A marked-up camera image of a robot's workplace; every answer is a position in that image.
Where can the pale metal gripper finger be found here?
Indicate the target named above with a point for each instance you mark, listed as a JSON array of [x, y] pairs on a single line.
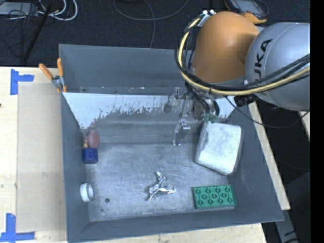
[[181, 133], [173, 101]]

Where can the white foam block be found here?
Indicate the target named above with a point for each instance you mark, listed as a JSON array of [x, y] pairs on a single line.
[[219, 147]]

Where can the grey metal bin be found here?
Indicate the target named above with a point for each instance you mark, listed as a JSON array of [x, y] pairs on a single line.
[[141, 166]]

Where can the dark green flat block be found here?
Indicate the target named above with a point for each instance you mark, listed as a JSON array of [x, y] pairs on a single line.
[[213, 196]]

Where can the blue cylinder block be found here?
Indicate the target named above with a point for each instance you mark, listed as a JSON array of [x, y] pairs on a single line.
[[89, 156]]

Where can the pale wood flat board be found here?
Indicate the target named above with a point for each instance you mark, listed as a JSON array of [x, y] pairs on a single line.
[[38, 156]]

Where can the black cylinder on white bracket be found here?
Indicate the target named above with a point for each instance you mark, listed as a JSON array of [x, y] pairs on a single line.
[[245, 100]]

